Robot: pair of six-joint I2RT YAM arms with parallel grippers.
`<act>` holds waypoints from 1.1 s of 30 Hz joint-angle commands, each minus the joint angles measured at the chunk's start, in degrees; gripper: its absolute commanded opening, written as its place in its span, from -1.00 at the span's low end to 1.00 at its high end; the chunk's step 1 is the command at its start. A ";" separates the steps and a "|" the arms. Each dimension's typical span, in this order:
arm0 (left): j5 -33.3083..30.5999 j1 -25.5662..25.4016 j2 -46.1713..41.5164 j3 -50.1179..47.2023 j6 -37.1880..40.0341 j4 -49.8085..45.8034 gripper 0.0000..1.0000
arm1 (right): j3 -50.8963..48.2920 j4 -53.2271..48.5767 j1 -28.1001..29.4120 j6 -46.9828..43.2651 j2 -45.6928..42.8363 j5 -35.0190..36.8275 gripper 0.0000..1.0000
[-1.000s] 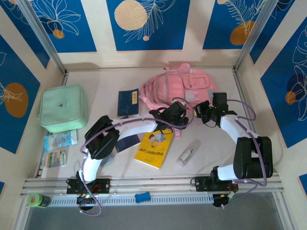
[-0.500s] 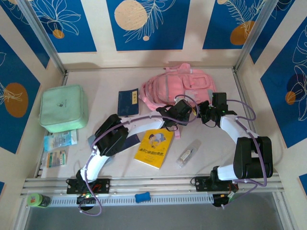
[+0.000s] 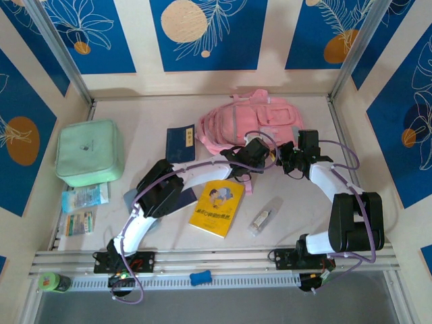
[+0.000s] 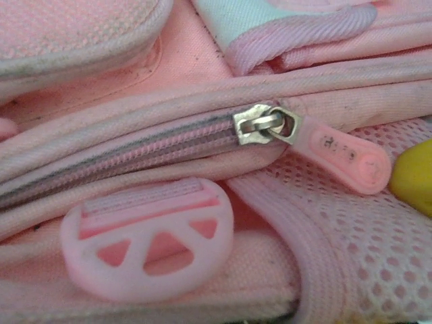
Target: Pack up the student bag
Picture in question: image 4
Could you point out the pink student backpack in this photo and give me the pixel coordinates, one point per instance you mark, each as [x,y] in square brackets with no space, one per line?
[168,84]

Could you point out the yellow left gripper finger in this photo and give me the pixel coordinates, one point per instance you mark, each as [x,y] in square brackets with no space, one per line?
[416,175]

